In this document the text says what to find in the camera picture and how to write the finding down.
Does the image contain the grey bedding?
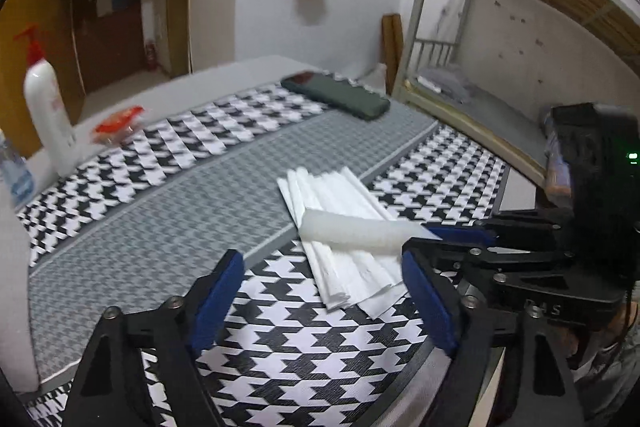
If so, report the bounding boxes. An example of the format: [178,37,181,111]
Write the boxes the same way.
[415,67,481,102]

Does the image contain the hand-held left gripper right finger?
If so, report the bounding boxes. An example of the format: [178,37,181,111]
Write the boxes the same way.
[401,249,586,427]

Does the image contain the red snack packet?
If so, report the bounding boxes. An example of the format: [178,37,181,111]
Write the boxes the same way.
[91,105,146,145]

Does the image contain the wooden sticks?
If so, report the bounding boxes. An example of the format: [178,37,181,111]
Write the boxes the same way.
[381,14,404,95]

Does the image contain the clear water bottle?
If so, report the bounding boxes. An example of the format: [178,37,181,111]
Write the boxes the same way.
[0,129,36,208]

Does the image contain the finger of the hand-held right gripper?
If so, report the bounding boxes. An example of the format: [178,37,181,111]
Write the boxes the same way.
[422,211,576,250]
[404,238,576,294]

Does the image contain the dark brown door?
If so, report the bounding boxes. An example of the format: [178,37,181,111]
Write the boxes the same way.
[72,0,146,95]

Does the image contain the white pump bottle red cap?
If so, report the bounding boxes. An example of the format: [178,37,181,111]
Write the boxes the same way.
[14,24,77,178]

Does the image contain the houndstooth table mat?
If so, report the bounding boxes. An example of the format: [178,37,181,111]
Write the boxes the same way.
[15,79,511,427]

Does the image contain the white tissue stack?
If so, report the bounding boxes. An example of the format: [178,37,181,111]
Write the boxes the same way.
[277,166,426,320]

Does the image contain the white foam net sleeve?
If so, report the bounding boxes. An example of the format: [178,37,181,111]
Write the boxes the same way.
[299,208,443,255]

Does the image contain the dark green phone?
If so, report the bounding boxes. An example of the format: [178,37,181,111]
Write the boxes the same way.
[280,72,391,122]

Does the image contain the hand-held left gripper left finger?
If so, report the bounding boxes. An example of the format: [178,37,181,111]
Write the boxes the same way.
[60,249,246,427]

